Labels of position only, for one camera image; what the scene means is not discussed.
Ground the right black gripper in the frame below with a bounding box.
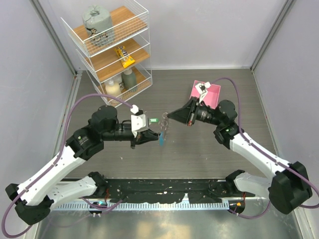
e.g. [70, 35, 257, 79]
[168, 96, 223, 126]

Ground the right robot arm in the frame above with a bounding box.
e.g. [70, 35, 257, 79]
[167, 97, 313, 215]

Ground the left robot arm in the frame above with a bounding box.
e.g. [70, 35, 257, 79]
[5, 106, 159, 225]

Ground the key with green tag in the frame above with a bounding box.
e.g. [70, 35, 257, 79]
[149, 118, 160, 124]

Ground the pink open drawer box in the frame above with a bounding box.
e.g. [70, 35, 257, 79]
[190, 81, 221, 109]

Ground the green pump bottle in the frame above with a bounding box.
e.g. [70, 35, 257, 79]
[122, 68, 137, 92]

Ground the cream pump bottle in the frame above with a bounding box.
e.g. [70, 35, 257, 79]
[105, 80, 122, 97]

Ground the patterned jar on shelf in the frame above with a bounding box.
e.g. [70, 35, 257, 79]
[110, 74, 125, 92]

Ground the yellow candy bag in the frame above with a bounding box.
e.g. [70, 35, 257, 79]
[115, 46, 136, 69]

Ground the grey wrapped paper roll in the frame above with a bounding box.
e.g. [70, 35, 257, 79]
[82, 5, 115, 47]

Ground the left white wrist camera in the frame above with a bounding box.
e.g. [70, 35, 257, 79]
[130, 105, 149, 138]

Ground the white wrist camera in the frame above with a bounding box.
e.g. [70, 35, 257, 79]
[195, 82, 211, 103]
[130, 105, 149, 138]

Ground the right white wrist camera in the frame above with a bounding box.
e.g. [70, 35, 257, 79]
[195, 82, 211, 103]

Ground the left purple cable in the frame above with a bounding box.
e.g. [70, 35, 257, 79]
[1, 93, 135, 237]

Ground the purple cable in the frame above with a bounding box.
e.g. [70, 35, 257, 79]
[1, 93, 135, 237]
[208, 76, 319, 220]

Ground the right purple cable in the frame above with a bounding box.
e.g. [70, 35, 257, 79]
[208, 76, 319, 220]

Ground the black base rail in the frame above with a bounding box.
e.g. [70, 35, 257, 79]
[47, 177, 282, 204]

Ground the white slotted cable duct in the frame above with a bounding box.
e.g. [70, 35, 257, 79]
[54, 199, 229, 211]

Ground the white wire shelf rack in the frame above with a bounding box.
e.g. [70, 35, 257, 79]
[61, 0, 153, 101]

